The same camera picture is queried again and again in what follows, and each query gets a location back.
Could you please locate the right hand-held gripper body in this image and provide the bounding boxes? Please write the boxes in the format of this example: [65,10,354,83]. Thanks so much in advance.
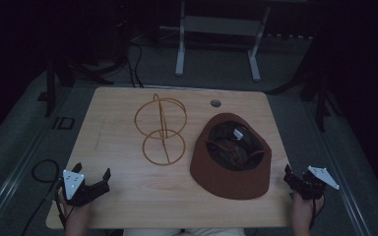
[291,165,341,202]

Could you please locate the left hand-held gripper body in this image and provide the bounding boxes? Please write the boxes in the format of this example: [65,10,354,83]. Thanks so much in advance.
[61,169,111,207]

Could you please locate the gold wire hat stand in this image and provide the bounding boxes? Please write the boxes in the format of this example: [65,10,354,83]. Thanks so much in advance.
[133,92,189,167]

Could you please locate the brown hat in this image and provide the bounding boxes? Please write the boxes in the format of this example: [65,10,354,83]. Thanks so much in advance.
[189,112,273,202]

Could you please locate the person's left hand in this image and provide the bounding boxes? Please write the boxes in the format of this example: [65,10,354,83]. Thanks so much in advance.
[56,186,94,228]

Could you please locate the person's right hand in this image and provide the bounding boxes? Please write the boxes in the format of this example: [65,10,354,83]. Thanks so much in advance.
[290,191,325,228]

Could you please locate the black metal stand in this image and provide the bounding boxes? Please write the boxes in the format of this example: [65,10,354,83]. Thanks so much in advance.
[267,58,344,134]
[37,48,129,118]

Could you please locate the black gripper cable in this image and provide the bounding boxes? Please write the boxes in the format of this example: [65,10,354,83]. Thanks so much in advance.
[20,158,67,236]
[308,195,327,231]

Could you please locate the black rectangular floor frame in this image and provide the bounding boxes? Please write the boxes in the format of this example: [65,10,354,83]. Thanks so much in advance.
[51,115,77,131]

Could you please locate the black floor cables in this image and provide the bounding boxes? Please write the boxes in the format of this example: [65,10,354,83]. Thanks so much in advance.
[124,37,146,89]

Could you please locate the white metal desk frame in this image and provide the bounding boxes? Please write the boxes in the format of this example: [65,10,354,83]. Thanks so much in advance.
[174,0,273,84]

